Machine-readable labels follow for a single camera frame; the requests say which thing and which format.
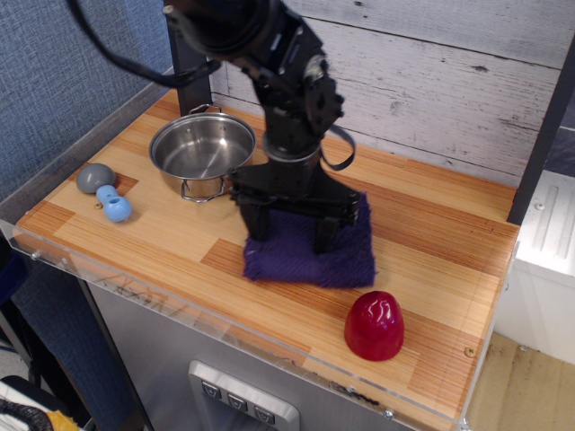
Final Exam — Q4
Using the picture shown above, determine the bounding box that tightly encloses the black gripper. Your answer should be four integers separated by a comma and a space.
228, 154, 359, 254

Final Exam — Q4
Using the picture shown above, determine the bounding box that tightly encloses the purple terry cloth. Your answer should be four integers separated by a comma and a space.
243, 194, 376, 287

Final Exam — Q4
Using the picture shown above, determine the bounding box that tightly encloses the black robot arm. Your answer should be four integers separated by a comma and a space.
164, 1, 359, 253

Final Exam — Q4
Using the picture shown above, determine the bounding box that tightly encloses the stainless steel pot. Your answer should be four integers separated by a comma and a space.
149, 104, 257, 203

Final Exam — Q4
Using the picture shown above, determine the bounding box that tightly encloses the yellow object at corner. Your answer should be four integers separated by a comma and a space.
47, 410, 84, 431

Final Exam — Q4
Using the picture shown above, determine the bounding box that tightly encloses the red plastic dome toy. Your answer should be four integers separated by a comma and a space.
344, 291, 405, 361

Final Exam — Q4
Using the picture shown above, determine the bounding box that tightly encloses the silver button control panel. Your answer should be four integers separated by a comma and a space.
188, 360, 301, 430

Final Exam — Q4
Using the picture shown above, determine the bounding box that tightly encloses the blue and grey toy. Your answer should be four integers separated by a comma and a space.
76, 163, 132, 223

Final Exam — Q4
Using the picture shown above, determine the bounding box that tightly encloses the clear acrylic table edge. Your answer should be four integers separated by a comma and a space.
4, 207, 518, 430

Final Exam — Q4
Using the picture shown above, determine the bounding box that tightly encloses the white ribbed appliance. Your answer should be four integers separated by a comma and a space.
494, 171, 574, 364

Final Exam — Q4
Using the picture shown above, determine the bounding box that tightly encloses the black left corner post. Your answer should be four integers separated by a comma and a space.
168, 24, 212, 116

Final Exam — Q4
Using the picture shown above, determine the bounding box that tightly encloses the black corner post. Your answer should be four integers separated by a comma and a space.
507, 40, 574, 225
168, 24, 212, 116

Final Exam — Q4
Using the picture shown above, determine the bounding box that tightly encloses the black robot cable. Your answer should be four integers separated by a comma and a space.
66, 0, 222, 89

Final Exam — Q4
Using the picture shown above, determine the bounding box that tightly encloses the black right corner post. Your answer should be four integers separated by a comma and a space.
507, 40, 574, 225

